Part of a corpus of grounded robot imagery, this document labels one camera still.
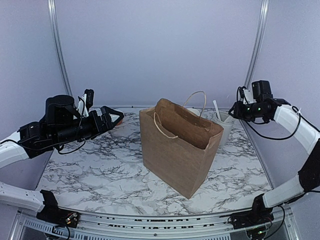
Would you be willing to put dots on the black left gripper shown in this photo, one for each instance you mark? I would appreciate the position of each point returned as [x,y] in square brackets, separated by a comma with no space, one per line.
[97,127]

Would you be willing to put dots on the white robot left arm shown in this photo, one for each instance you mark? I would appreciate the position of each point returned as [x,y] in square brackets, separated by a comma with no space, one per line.
[63,123]

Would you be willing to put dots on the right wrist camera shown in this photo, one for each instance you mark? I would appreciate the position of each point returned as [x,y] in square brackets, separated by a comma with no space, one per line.
[244,95]

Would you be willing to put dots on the left aluminium frame post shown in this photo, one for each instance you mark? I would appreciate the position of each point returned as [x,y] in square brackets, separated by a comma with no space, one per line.
[52,12]

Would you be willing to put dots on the brown paper bag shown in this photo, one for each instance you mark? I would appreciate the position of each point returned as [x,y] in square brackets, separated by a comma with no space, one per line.
[178,146]

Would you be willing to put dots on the aluminium front rail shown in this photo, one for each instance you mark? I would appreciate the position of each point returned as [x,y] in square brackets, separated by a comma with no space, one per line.
[101,226]

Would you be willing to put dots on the orange white bowl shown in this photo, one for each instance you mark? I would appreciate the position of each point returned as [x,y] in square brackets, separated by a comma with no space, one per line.
[119,122]

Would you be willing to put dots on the right aluminium frame post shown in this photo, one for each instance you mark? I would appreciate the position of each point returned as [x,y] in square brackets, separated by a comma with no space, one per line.
[258,41]

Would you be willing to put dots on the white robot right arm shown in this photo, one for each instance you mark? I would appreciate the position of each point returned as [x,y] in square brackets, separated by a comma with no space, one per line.
[259,103]

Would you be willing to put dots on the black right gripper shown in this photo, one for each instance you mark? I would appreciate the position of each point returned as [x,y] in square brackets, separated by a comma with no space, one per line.
[238,113]

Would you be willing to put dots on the white wrapped straw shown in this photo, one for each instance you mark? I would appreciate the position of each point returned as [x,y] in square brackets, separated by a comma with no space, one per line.
[216,109]

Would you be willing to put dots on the stack of white paper cups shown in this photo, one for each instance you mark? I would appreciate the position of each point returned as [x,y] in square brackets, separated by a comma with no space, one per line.
[194,111]

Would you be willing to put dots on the aluminium frame post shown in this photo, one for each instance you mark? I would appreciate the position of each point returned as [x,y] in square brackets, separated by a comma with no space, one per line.
[258,41]
[52,12]

